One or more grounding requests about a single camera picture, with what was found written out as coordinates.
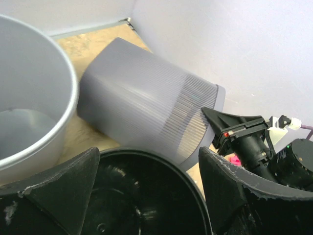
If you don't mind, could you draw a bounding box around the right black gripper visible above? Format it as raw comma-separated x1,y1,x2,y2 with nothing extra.
201,107,272,171

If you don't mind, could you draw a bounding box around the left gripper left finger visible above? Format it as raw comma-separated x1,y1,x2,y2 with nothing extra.
0,147,100,235

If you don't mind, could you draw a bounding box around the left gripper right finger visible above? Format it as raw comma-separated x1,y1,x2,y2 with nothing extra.
199,147,313,235

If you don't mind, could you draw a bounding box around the black ribbed round bin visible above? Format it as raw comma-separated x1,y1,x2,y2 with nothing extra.
82,148,212,235

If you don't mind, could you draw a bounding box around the grey slotted square bin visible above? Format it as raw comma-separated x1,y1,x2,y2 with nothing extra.
77,38,225,170

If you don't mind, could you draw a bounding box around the light grey round bucket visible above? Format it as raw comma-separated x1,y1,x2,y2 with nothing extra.
0,15,79,185

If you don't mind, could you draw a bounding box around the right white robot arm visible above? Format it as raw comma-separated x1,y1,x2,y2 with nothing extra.
202,107,313,191

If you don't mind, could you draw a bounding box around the pink plastic clip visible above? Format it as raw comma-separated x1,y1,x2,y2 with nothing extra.
229,155,241,166

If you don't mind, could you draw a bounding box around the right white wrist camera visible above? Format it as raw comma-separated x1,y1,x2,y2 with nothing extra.
268,115,302,145

